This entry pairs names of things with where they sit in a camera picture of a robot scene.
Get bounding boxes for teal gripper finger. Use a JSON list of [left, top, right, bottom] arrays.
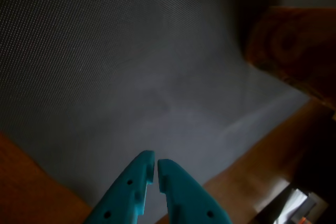
[[83, 150, 155, 224], [156, 158, 232, 224]]

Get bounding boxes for printed paper cup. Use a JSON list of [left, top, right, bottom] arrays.
[[245, 6, 336, 106]]

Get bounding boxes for white paper sheets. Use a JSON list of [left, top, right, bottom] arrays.
[[274, 187, 329, 224]]

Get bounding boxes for grey rubber mat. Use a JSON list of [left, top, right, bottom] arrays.
[[0, 0, 312, 224]]

